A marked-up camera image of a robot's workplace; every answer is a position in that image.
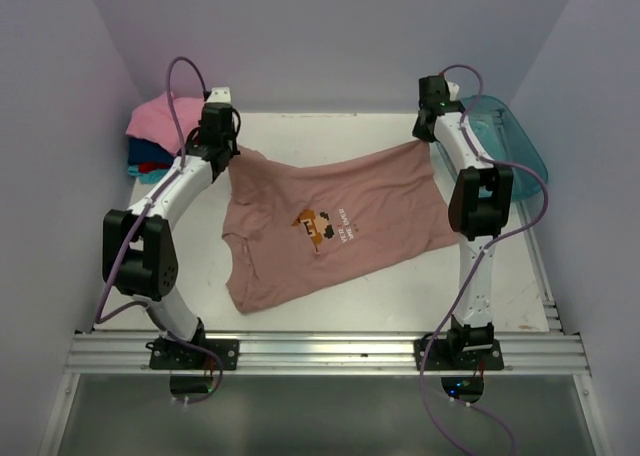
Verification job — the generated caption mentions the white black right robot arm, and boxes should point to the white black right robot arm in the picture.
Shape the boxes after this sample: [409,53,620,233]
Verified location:
[413,74,514,371]

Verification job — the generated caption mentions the folded teal t-shirt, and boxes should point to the folded teal t-shirt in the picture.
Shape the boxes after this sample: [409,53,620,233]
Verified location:
[127,164,169,185]

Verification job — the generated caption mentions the teal plastic bin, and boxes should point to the teal plastic bin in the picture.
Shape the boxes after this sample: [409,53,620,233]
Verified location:
[435,95,548,202]

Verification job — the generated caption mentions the aluminium mounting rail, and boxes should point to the aluminium mounting rail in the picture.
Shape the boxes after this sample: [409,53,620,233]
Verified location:
[65,303,590,376]

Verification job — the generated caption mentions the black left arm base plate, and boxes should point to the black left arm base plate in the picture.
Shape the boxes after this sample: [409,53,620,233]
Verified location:
[145,337,240,371]

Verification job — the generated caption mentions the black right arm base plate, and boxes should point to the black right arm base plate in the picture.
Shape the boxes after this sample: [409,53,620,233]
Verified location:
[413,334,505,371]

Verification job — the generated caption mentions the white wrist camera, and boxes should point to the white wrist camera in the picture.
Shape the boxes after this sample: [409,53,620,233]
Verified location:
[446,80,460,101]
[205,87,232,105]

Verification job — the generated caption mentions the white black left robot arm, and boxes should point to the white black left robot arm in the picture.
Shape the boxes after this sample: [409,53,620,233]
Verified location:
[94,101,241,370]

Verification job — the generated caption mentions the dusty pink printed t-shirt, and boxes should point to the dusty pink printed t-shirt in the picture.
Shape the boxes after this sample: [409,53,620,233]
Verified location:
[222,141,457,314]

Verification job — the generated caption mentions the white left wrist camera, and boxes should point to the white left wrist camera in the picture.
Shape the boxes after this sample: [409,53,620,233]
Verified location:
[205,87,232,105]

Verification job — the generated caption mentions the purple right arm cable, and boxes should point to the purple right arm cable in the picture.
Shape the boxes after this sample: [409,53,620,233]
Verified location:
[417,64,548,456]

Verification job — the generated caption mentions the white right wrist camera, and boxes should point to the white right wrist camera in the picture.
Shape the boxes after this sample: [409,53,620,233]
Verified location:
[446,80,460,101]

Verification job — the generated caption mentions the folded navy blue t-shirt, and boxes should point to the folded navy blue t-shirt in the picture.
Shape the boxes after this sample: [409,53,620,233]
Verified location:
[127,137,175,166]

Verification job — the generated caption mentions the folded pink t-shirt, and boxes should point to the folded pink t-shirt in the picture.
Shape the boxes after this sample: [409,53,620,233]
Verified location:
[125,93,204,156]

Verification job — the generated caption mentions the folded red t-shirt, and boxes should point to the folded red t-shirt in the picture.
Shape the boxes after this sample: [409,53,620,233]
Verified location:
[137,162,171,174]

